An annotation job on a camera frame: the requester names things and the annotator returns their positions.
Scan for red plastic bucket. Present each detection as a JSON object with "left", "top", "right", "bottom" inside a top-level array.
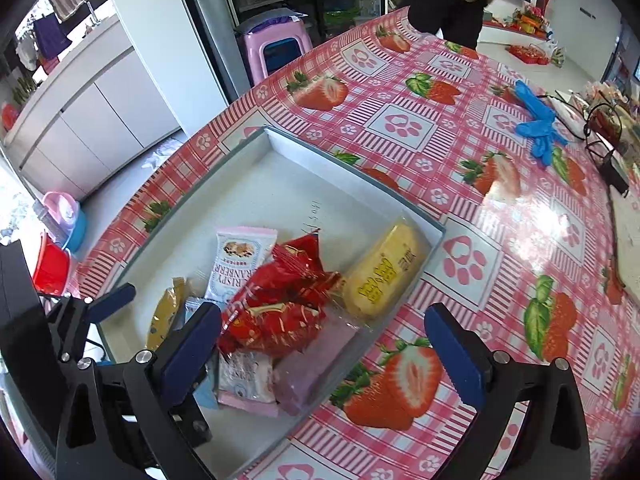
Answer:
[{"left": 31, "top": 247, "right": 72, "bottom": 297}]

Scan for white counter cabinet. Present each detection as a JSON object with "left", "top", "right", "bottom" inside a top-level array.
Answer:
[{"left": 0, "top": 12, "right": 183, "bottom": 201}]

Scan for hanging laundry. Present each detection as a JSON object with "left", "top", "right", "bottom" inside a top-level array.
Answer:
[{"left": 15, "top": 0, "right": 96, "bottom": 66}]

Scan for yellow cracker packet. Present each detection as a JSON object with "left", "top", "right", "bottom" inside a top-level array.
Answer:
[{"left": 342, "top": 218, "right": 427, "bottom": 320}]

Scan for red gift basket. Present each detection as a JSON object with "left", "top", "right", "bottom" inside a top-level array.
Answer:
[{"left": 507, "top": 42, "right": 566, "bottom": 68}]

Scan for pink strawberry printed tablecloth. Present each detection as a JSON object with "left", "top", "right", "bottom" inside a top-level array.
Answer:
[{"left": 65, "top": 7, "right": 640, "bottom": 480}]

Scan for pink plastic stool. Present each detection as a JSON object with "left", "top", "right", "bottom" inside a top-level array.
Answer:
[{"left": 237, "top": 17, "right": 314, "bottom": 87}]

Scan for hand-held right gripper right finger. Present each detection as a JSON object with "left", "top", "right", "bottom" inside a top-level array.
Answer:
[{"left": 424, "top": 303, "right": 591, "bottom": 480}]

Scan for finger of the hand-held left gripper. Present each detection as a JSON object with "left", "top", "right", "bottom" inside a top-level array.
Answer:
[
  {"left": 47, "top": 282, "right": 137, "bottom": 361},
  {"left": 172, "top": 375, "right": 211, "bottom": 448}
]

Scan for black cable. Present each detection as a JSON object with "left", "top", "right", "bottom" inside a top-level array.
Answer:
[{"left": 547, "top": 90, "right": 626, "bottom": 161}]

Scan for pink blue plastic basin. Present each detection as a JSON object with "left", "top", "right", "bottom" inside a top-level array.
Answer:
[{"left": 41, "top": 192, "right": 87, "bottom": 253}]

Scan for small red snack packet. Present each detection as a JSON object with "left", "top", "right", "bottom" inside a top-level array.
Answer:
[{"left": 272, "top": 232, "right": 322, "bottom": 273}]

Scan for large red snack packet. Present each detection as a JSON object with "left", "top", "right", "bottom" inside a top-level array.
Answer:
[{"left": 250, "top": 260, "right": 346, "bottom": 311}]

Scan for orange gift box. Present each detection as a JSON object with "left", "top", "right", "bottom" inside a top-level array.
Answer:
[{"left": 515, "top": 10, "right": 548, "bottom": 36}]

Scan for black power adapter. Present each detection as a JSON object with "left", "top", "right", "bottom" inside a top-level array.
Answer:
[{"left": 597, "top": 156, "right": 631, "bottom": 196}]

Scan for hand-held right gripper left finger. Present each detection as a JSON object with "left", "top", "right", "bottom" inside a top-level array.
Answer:
[{"left": 55, "top": 302, "right": 223, "bottom": 480}]

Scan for red gold candy packet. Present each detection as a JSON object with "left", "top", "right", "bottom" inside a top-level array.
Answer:
[{"left": 220, "top": 302, "right": 326, "bottom": 358}]

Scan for grey shallow box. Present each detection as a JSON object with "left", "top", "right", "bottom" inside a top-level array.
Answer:
[{"left": 97, "top": 125, "right": 446, "bottom": 467}]

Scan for gold snack packet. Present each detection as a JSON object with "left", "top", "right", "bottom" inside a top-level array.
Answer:
[{"left": 146, "top": 277, "right": 188, "bottom": 352}]

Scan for pink wafer packet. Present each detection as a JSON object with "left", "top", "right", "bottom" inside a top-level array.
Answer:
[{"left": 272, "top": 317, "right": 360, "bottom": 417}]

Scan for pink white biscuit packet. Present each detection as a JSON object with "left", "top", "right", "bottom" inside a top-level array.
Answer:
[
  {"left": 217, "top": 350, "right": 278, "bottom": 416},
  {"left": 204, "top": 227, "right": 278, "bottom": 311}
]

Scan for white folded foam board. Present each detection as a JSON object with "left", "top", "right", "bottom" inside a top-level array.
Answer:
[{"left": 610, "top": 185, "right": 640, "bottom": 307}]

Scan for blue rubber gloves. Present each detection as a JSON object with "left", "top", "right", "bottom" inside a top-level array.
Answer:
[{"left": 515, "top": 80, "right": 569, "bottom": 164}]

